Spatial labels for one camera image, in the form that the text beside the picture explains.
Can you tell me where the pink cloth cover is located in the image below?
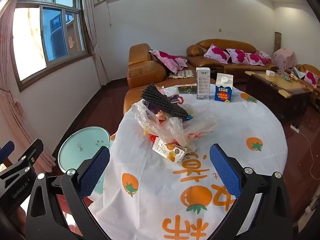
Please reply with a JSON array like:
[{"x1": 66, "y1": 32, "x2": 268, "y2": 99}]
[{"x1": 272, "y1": 48, "x2": 297, "y2": 72}]

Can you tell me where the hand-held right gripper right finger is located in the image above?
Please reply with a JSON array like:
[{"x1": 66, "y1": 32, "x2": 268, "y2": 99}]
[{"x1": 209, "y1": 143, "x2": 293, "y2": 240}]

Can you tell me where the wooden coffee table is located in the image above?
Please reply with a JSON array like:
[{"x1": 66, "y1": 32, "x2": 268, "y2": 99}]
[{"x1": 245, "y1": 70, "x2": 313, "y2": 123}]

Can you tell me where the white orange-printed snack packet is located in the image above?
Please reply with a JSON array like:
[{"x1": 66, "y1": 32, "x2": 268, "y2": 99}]
[{"x1": 152, "y1": 136, "x2": 188, "y2": 163}]

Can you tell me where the pink floral pillow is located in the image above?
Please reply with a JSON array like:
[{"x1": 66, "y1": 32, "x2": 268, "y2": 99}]
[
  {"x1": 204, "y1": 44, "x2": 230, "y2": 64},
  {"x1": 149, "y1": 50, "x2": 188, "y2": 73},
  {"x1": 226, "y1": 48, "x2": 248, "y2": 63},
  {"x1": 245, "y1": 52, "x2": 265, "y2": 66},
  {"x1": 304, "y1": 70, "x2": 319, "y2": 88}
]

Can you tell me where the tied pink curtain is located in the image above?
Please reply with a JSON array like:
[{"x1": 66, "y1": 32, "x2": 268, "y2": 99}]
[{"x1": 80, "y1": 0, "x2": 112, "y2": 87}]

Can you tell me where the long pink curtain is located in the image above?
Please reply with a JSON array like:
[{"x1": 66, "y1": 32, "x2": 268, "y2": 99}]
[{"x1": 0, "y1": 0, "x2": 58, "y2": 173}]

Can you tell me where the blue white milk carton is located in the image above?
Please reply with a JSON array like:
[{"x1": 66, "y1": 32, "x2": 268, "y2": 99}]
[{"x1": 214, "y1": 73, "x2": 233, "y2": 103}]

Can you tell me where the brown leather armchair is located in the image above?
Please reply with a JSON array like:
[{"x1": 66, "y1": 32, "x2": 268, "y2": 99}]
[{"x1": 291, "y1": 64, "x2": 320, "y2": 105}]

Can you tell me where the white cable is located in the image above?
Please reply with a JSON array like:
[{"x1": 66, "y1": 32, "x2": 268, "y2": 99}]
[{"x1": 299, "y1": 130, "x2": 320, "y2": 180}]

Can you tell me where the clear plastic bag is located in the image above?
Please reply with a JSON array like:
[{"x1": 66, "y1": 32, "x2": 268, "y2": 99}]
[{"x1": 131, "y1": 100, "x2": 218, "y2": 147}]

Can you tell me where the dark green snack packet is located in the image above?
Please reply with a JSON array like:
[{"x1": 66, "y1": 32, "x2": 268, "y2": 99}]
[{"x1": 175, "y1": 85, "x2": 198, "y2": 95}]

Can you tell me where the white orange-printed tablecloth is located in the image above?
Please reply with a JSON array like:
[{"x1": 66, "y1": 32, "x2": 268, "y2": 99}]
[{"x1": 89, "y1": 84, "x2": 288, "y2": 240}]

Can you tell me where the checkered cloth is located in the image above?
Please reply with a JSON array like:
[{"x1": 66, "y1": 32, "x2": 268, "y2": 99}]
[{"x1": 169, "y1": 69, "x2": 195, "y2": 79}]

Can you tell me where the brown leather long sofa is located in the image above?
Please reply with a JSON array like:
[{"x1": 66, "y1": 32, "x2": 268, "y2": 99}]
[{"x1": 186, "y1": 39, "x2": 274, "y2": 83}]

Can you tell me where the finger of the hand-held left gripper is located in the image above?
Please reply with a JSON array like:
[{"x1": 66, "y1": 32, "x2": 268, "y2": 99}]
[
  {"x1": 0, "y1": 138, "x2": 44, "y2": 213},
  {"x1": 0, "y1": 141, "x2": 15, "y2": 157}
]

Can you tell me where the purple snack wrapper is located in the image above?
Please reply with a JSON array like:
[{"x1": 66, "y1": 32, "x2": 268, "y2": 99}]
[{"x1": 170, "y1": 94, "x2": 185, "y2": 105}]

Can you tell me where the rolled bamboo mat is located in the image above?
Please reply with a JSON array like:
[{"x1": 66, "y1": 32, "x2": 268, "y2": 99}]
[{"x1": 274, "y1": 32, "x2": 282, "y2": 53}]

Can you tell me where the brown leather chaise sofa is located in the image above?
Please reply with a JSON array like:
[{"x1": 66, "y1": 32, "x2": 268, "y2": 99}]
[{"x1": 124, "y1": 43, "x2": 215, "y2": 120}]

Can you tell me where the window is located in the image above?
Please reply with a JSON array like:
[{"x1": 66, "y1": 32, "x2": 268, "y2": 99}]
[{"x1": 12, "y1": 0, "x2": 92, "y2": 92}]

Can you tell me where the mint green trash bin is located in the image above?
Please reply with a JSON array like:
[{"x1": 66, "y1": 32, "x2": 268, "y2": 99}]
[{"x1": 57, "y1": 126, "x2": 112, "y2": 197}]

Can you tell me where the tall white carton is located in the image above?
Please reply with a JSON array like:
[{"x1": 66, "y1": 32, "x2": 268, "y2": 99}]
[{"x1": 195, "y1": 67, "x2": 210, "y2": 100}]

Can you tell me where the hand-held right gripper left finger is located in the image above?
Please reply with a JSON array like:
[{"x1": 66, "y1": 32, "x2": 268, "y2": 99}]
[{"x1": 25, "y1": 145, "x2": 112, "y2": 240}]

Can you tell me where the black foam net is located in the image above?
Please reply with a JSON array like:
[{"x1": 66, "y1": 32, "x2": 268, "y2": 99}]
[{"x1": 140, "y1": 84, "x2": 190, "y2": 122}]

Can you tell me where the translucent red-printed plastic bag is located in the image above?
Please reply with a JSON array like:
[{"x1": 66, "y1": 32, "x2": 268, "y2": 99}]
[{"x1": 184, "y1": 124, "x2": 218, "y2": 142}]

